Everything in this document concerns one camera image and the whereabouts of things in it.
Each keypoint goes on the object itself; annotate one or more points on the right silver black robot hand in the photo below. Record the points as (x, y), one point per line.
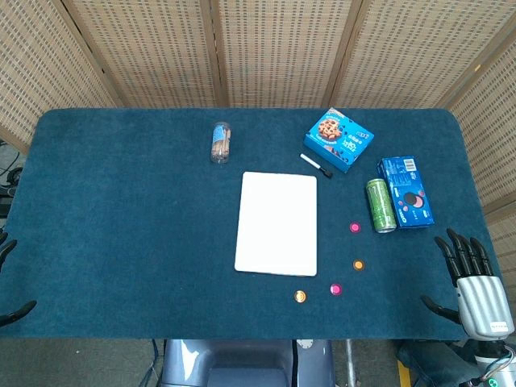
(481, 298)

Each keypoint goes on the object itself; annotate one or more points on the round red magnet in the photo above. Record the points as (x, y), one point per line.
(335, 289)
(354, 227)

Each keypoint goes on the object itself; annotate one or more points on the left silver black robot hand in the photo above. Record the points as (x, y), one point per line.
(8, 248)

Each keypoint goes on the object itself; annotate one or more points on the round yellow magnet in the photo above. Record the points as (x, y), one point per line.
(299, 296)
(358, 265)

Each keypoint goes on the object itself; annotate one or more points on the green drink can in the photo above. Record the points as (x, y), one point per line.
(380, 206)

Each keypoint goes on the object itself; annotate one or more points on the white marker with black cap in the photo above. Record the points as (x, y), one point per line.
(314, 164)

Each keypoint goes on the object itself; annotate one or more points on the blue chocolate chip cookie box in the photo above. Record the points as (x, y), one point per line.
(338, 139)

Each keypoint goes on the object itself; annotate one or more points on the blue Oreo cookie box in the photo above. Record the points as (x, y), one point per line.
(406, 193)

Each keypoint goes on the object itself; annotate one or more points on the dark teal table mat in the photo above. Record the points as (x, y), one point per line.
(121, 225)

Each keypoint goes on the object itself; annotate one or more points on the blue-grey robot torso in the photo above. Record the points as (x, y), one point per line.
(242, 363)

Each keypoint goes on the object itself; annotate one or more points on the clear jar of biscuit sticks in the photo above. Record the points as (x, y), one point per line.
(221, 142)

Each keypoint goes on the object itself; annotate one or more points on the thin metal pole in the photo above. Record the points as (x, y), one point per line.
(350, 360)

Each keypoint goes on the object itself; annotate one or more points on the white magnetic board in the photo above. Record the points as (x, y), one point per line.
(277, 223)

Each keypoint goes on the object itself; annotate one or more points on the woven bamboo folding screen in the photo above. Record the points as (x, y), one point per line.
(282, 52)

